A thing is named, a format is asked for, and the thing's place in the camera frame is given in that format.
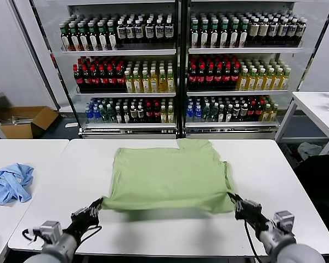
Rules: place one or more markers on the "white-cap pale-label tea bottle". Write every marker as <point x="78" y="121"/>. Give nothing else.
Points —
<point x="292" y="31"/>
<point x="254" y="31"/>
<point x="263" y="31"/>
<point x="301" y="31"/>
<point x="273" y="31"/>
<point x="283" y="31"/>

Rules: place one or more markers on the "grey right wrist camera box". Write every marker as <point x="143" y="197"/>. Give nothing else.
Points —
<point x="284" y="220"/>

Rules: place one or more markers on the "small yellow juice bottle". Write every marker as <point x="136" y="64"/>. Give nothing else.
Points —
<point x="164" y="115"/>
<point x="170" y="115"/>
<point x="274" y="113"/>
<point x="266" y="113"/>

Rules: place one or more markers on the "blue label water bottle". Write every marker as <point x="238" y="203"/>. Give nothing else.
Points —
<point x="198" y="113"/>
<point x="190" y="113"/>
<point x="89" y="115"/>
<point x="97" y="115"/>

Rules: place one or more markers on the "white table with metal legs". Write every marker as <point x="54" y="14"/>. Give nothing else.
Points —
<point x="312" y="104"/>

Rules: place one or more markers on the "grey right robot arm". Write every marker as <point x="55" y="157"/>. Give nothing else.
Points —
<point x="290" y="250"/>

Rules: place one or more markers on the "green-tint clear water bottle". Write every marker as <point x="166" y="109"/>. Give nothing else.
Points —
<point x="206" y="113"/>
<point x="111" y="115"/>
<point x="104" y="115"/>
<point x="214" y="113"/>

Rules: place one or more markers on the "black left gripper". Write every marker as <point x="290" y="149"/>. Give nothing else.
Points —
<point x="83" y="223"/>

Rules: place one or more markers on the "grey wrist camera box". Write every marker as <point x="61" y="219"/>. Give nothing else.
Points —
<point x="50" y="230"/>
<point x="284" y="220"/>

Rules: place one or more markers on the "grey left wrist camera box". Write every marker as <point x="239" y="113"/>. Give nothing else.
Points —
<point x="50" y="230"/>

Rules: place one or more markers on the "large black rounded object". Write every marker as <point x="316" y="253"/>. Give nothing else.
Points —
<point x="323" y="180"/>

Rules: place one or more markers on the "light green t-shirt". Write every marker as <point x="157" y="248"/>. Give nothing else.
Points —
<point x="167" y="178"/>

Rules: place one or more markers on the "grey metal rods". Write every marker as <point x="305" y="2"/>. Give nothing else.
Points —
<point x="22" y="119"/>

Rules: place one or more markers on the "open brown cardboard box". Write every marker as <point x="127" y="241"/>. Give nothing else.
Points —
<point x="44" y="117"/>

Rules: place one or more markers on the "green-cap dark tea bottle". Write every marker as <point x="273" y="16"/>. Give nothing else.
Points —
<point x="224" y="37"/>
<point x="84" y="41"/>
<point x="65" y="41"/>
<point x="93" y="41"/>
<point x="214" y="37"/>
<point x="112" y="41"/>
<point x="74" y="41"/>
<point x="244" y="37"/>
<point x="234" y="37"/>
<point x="204" y="37"/>
<point x="195" y="37"/>
<point x="103" y="41"/>

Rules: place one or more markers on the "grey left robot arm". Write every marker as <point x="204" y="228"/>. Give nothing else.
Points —
<point x="60" y="249"/>

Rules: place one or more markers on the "white-cap dark-label drink bottle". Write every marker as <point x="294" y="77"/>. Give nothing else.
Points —
<point x="139" y="32"/>
<point x="130" y="33"/>
<point x="169" y="31"/>
<point x="122" y="33"/>
<point x="159" y="32"/>
<point x="150" y="32"/>

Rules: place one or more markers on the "small white paper scrap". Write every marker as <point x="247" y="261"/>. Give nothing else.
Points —
<point x="71" y="125"/>

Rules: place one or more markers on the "small red-cap cola bottle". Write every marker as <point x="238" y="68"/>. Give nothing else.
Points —
<point x="251" y="112"/>
<point x="149" y="113"/>
<point x="156" y="113"/>
<point x="258" y="112"/>

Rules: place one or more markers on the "small dark drink bottle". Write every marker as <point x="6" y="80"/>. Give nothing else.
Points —
<point x="141" y="113"/>
<point x="229" y="115"/>
<point x="118" y="115"/>
<point x="126" y="115"/>
<point x="133" y="113"/>
<point x="236" y="112"/>
<point x="221" y="115"/>
<point x="244" y="112"/>

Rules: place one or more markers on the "crumpled light blue shirt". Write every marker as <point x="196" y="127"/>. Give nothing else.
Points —
<point x="13" y="183"/>

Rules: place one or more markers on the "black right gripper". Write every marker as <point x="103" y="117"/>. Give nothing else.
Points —
<point x="253" y="216"/>

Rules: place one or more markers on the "crumpled pale cloth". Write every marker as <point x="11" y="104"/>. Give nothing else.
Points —
<point x="309" y="150"/>

